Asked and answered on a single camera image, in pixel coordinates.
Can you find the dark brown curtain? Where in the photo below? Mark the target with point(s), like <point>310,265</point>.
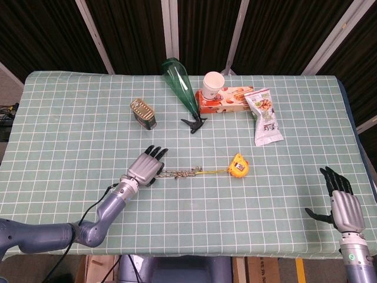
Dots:
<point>132,29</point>

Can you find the white paper cup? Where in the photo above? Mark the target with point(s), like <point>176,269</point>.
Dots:
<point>212,85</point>

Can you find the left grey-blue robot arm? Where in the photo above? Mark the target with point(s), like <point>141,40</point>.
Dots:
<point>112,206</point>

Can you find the orange biscuit box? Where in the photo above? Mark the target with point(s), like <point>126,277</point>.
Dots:
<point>224,103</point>

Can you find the green plastic spray bottle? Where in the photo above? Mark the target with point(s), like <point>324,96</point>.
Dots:
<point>176,79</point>

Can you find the green checked tablecloth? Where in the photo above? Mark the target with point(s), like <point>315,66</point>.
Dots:
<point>206,206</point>

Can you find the yellow tape measure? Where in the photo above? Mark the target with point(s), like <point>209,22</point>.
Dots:
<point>239,166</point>

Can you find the white partition post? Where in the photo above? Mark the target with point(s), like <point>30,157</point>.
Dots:
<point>94,35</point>
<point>171,29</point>
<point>366,123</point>
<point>335,34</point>
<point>237,35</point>

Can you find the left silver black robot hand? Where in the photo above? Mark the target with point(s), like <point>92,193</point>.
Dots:
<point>144,168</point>

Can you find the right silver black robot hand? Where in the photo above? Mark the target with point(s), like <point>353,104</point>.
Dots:
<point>347,209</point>

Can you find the brown cardboard box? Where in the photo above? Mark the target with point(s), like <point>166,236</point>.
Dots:
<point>97,269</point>
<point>256,269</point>

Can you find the grey-blue robot torso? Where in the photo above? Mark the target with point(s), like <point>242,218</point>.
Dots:
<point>182,269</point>

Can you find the white green snack bag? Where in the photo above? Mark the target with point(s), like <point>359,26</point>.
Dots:
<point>266,121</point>

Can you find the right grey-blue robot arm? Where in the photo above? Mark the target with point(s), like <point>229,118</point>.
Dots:
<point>355,259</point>

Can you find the green luncheon meat can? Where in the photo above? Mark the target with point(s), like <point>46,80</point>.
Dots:
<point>142,113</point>

